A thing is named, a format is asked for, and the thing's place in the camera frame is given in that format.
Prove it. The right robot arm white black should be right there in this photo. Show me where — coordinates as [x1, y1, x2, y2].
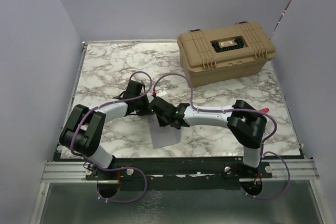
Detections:
[149, 97, 267, 177]

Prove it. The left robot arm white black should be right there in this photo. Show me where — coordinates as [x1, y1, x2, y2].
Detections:
[59, 80, 152, 179]

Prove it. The tan plastic tool case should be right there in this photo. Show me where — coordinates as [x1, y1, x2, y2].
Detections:
[177, 22, 276, 87]

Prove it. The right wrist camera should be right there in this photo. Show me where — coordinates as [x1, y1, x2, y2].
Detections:
[152, 89, 169, 102]

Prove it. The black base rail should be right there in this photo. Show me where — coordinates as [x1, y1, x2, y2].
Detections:
[82, 157, 272, 192]

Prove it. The red handled screwdriver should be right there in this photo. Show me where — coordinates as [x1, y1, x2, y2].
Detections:
[259, 108, 269, 113]

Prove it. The aluminium frame rail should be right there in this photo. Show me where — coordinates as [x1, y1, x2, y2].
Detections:
[28, 40, 320, 224]

